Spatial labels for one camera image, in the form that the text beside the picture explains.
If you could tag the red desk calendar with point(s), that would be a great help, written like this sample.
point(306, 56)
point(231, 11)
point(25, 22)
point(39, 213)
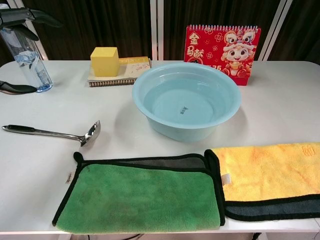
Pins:
point(212, 52)

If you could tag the white partition post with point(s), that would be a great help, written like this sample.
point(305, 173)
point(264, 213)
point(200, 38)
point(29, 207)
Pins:
point(157, 30)
point(277, 32)
point(38, 50)

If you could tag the yellow cube block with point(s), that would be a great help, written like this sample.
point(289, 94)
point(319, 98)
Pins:
point(103, 62)

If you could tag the spiral bound notebook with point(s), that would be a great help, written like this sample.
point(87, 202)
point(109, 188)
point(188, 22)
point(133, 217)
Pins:
point(135, 71)

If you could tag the green microfibre cloth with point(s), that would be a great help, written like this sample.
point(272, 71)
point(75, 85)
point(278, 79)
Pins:
point(135, 197)

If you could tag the light blue plastic basin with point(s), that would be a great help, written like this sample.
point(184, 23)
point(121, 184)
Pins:
point(175, 125)

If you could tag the clear plastic water bottle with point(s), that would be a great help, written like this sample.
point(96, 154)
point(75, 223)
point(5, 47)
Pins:
point(32, 67)

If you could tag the stainless steel ladle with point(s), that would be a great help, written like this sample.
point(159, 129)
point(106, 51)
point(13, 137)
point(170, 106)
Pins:
point(91, 135)

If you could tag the yellow microfibre cloth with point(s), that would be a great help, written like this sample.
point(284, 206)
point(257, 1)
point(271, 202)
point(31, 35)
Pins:
point(270, 175)

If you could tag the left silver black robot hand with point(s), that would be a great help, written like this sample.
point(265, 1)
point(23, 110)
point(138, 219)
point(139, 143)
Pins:
point(17, 15)

